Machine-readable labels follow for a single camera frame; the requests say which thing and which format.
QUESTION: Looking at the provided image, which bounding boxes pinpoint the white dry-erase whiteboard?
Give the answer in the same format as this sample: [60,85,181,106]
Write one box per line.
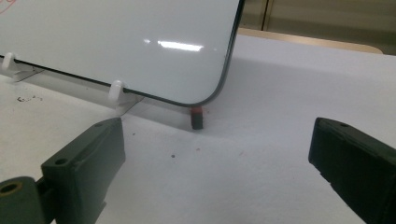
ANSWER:
[0,0,246,108]

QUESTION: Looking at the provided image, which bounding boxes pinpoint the white table cover sheet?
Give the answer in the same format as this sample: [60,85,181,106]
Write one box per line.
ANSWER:
[0,34,396,224]

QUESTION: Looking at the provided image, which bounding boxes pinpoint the white board stand clip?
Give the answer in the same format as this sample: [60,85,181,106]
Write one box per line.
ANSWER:
[106,79,145,118]
[0,51,45,83]

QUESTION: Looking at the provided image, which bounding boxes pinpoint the wooden table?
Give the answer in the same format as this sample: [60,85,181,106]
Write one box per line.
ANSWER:
[237,27,384,56]

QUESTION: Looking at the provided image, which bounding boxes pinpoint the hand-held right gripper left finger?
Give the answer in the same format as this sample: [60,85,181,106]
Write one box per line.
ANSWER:
[41,117,126,224]

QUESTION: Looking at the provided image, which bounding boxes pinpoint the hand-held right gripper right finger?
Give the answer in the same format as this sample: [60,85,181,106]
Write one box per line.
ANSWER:
[308,117,396,224]

